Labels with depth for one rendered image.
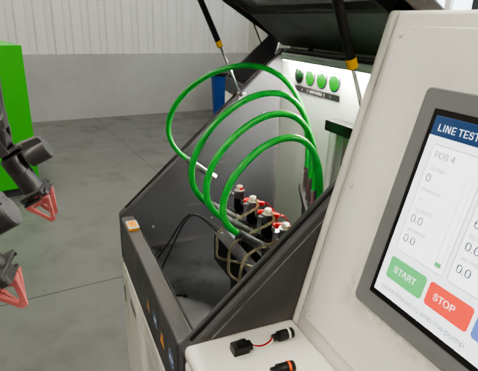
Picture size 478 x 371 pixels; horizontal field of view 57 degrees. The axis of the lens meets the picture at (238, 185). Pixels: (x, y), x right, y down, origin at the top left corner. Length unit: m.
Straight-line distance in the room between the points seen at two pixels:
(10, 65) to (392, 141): 3.71
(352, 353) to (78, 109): 7.02
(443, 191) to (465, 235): 0.07
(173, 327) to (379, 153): 0.52
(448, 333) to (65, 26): 7.15
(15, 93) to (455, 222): 3.87
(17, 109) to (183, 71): 4.24
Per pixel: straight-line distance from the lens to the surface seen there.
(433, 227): 0.66
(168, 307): 0.99
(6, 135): 1.31
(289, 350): 0.84
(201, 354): 0.82
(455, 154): 0.65
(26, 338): 2.58
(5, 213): 0.87
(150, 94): 7.80
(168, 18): 7.85
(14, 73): 4.18
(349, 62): 0.81
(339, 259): 0.80
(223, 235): 1.21
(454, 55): 0.70
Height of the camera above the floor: 1.52
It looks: 20 degrees down
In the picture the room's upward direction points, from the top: 2 degrees clockwise
